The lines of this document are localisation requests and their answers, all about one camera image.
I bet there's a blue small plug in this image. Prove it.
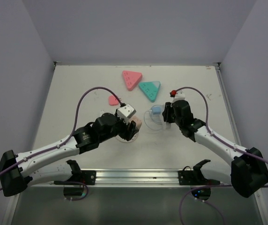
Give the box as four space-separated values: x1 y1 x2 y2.
151 105 162 115

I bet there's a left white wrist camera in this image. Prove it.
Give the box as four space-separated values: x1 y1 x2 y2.
116 103 136 124

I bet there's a teal triangular socket adapter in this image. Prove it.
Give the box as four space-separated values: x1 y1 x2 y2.
138 81 161 103

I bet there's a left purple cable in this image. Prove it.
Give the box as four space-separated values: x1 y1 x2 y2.
0 86 125 199

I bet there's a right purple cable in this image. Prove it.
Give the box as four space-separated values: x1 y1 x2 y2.
170 86 268 225

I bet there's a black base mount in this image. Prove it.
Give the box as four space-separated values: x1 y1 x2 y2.
54 170 97 185
178 166 220 186

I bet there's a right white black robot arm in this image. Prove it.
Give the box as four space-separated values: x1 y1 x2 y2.
162 100 268 197

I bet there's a pink triangular socket adapter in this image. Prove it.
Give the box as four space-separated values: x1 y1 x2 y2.
122 70 142 91

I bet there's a white triangular adapter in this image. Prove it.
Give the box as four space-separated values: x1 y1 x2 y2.
162 103 171 129

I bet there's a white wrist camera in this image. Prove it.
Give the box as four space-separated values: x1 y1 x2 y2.
116 103 136 124
172 90 186 103

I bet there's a pink plug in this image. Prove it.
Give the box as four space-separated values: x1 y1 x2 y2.
108 95 120 106

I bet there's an aluminium front rail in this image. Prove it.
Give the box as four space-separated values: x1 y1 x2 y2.
28 165 231 187

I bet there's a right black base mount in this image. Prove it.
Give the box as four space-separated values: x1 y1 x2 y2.
178 166 220 186

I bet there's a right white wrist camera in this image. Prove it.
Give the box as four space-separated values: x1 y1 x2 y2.
172 90 186 103

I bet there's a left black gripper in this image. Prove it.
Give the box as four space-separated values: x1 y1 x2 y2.
99 108 139 143

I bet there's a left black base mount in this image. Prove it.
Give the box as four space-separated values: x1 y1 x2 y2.
54 170 97 185

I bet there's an orange thin cable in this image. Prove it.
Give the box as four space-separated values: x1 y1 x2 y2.
116 133 141 144

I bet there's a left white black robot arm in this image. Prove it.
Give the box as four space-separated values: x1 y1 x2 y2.
0 113 141 197

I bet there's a blue thin cable loop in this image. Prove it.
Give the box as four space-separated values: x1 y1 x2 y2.
143 106 166 133

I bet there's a purple cable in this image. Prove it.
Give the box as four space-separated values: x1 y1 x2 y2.
170 86 268 225
0 86 125 199

